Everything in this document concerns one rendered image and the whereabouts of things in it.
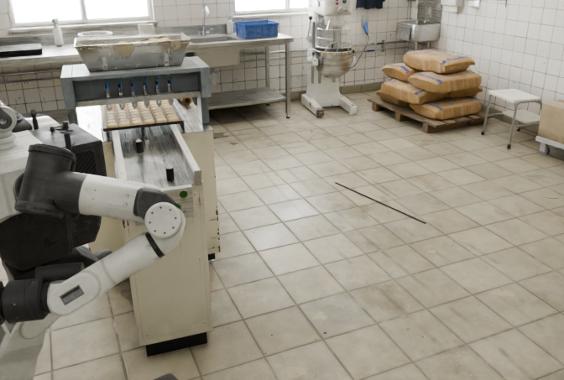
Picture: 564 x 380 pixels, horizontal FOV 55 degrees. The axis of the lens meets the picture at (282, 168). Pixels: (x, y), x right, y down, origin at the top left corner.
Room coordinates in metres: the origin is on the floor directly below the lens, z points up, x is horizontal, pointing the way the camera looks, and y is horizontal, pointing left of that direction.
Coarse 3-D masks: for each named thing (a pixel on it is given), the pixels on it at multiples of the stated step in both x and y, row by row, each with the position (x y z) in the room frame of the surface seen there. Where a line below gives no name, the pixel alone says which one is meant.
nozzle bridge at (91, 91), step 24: (72, 72) 2.69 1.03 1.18; (96, 72) 2.69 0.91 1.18; (120, 72) 2.68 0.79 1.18; (144, 72) 2.69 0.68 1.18; (168, 72) 2.73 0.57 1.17; (192, 72) 2.85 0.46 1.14; (72, 96) 2.58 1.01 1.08; (96, 96) 2.70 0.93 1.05; (144, 96) 2.72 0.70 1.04; (168, 96) 2.76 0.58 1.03; (192, 96) 2.80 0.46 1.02; (72, 120) 2.67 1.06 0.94
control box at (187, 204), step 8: (168, 192) 2.01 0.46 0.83; (176, 192) 2.02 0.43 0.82; (192, 192) 2.04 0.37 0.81; (176, 200) 2.02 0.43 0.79; (184, 200) 2.03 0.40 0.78; (192, 200) 2.04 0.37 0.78; (184, 208) 2.02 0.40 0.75; (192, 208) 2.04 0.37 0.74; (192, 216) 2.03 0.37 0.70; (136, 224) 1.96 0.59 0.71
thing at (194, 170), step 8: (168, 128) 2.81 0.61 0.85; (176, 128) 2.63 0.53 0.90; (176, 136) 2.51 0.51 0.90; (176, 144) 2.52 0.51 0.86; (184, 144) 2.39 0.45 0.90; (184, 152) 2.28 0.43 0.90; (184, 160) 2.30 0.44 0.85; (192, 160) 2.18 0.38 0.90; (192, 168) 2.09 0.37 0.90; (192, 176) 2.09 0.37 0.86; (200, 176) 2.05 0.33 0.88; (200, 184) 2.05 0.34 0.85
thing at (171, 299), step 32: (128, 160) 2.35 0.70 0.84; (160, 160) 2.34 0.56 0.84; (128, 224) 1.98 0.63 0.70; (192, 224) 2.06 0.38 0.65; (192, 256) 2.06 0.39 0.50; (160, 288) 2.01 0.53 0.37; (192, 288) 2.06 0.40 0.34; (160, 320) 2.01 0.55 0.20; (192, 320) 2.05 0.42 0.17; (160, 352) 2.03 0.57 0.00
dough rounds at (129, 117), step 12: (132, 108) 2.95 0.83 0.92; (144, 108) 2.95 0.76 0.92; (156, 108) 2.94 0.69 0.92; (168, 108) 2.95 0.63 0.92; (108, 120) 2.72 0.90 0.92; (120, 120) 2.72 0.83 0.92; (132, 120) 2.73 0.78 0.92; (144, 120) 2.72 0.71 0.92; (156, 120) 2.72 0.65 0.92; (168, 120) 2.78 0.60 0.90; (180, 120) 2.78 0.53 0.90
